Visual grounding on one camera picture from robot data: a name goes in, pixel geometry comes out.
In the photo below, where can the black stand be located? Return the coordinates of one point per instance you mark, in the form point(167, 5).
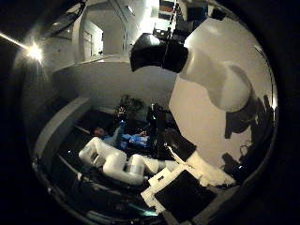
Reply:
point(160, 128)

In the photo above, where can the green potted plant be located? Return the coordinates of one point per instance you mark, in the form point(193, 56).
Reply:
point(129, 106)

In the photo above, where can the person in blue shirt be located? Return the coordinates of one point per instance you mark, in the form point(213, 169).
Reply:
point(131, 139)

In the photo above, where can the white spray bottle black trigger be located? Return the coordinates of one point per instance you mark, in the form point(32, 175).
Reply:
point(225, 90)

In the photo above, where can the bright ceiling lamp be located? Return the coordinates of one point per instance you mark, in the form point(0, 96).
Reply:
point(34, 51)

